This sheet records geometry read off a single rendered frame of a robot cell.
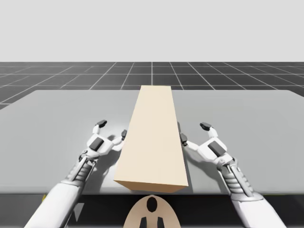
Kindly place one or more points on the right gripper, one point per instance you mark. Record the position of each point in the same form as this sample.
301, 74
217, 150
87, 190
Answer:
213, 148

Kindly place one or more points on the tan robot part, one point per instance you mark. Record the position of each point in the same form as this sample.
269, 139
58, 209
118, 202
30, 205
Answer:
152, 211

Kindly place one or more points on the tall board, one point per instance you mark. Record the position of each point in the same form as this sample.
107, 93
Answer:
152, 140

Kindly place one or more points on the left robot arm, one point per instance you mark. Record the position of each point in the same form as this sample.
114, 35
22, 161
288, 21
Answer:
69, 187

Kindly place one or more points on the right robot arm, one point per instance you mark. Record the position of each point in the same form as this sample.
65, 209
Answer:
247, 190

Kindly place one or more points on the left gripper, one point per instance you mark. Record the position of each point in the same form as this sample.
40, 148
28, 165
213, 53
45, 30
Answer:
98, 144

